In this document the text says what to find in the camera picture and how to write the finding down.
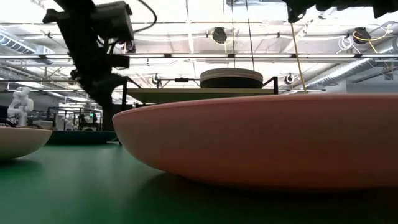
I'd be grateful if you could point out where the yellow hanging cable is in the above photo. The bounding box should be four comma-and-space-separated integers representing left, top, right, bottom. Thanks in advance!
290, 22, 308, 95

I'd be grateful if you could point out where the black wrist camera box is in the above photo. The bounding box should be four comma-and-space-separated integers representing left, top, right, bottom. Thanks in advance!
93, 1, 135, 43

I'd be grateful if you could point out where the olive-grey plate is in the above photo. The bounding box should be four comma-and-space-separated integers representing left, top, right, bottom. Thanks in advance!
200, 67, 264, 77

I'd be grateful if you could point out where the thin black hanging cable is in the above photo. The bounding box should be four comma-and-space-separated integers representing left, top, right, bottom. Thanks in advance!
244, 0, 256, 72

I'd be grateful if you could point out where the white robot figure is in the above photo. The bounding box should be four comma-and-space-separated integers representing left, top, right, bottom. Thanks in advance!
6, 86, 35, 128

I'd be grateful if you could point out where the white coiled ceiling cable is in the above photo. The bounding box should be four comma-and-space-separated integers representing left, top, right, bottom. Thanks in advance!
337, 35, 361, 54

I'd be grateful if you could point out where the pink plate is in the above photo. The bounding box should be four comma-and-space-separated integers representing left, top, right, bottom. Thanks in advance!
112, 93, 398, 191

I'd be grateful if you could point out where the ribbed ventilation duct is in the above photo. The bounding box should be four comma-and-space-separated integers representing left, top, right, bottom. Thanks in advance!
0, 32, 55, 57

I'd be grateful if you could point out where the beige plate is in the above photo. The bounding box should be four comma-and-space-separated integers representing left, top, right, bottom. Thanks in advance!
0, 125, 53, 161

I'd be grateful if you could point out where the black partition panel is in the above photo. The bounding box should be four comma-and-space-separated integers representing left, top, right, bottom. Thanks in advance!
102, 103, 126, 132

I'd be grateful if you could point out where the long ceiling light rail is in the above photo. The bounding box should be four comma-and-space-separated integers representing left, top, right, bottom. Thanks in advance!
0, 53, 398, 60

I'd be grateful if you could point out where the silver ventilation duct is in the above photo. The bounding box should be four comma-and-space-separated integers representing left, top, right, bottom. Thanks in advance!
306, 37, 398, 90

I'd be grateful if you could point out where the black-framed workstation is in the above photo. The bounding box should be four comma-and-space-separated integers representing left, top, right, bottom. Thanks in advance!
46, 106, 104, 132

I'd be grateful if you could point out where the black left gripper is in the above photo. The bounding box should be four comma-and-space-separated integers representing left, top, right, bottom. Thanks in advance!
63, 34, 131, 106

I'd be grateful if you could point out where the black-framed shelf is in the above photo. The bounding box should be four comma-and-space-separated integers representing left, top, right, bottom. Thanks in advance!
119, 75, 279, 146

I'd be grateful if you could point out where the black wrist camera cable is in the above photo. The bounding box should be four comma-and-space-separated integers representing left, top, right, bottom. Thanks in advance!
132, 0, 158, 34

